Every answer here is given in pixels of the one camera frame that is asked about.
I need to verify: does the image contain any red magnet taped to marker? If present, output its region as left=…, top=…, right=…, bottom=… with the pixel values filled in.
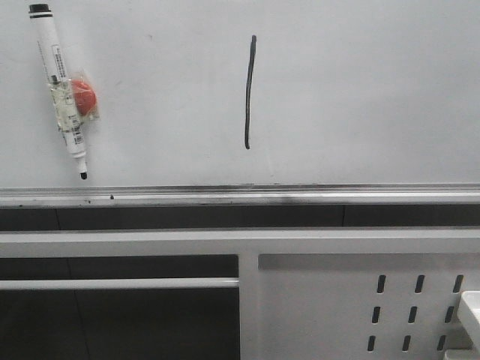
left=70, top=68, right=101, bottom=123

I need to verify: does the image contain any white whiteboard marker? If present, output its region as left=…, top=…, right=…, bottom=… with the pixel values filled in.
left=28, top=3, right=88, bottom=180

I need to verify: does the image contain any white whiteboard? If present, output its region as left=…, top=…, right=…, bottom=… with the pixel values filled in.
left=1, top=1, right=479, bottom=207

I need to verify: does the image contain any white plastic tray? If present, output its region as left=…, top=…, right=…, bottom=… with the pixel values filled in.
left=457, top=290, right=480, bottom=352

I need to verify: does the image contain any white metal rack frame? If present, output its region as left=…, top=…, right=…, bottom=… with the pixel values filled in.
left=1, top=228, right=479, bottom=359

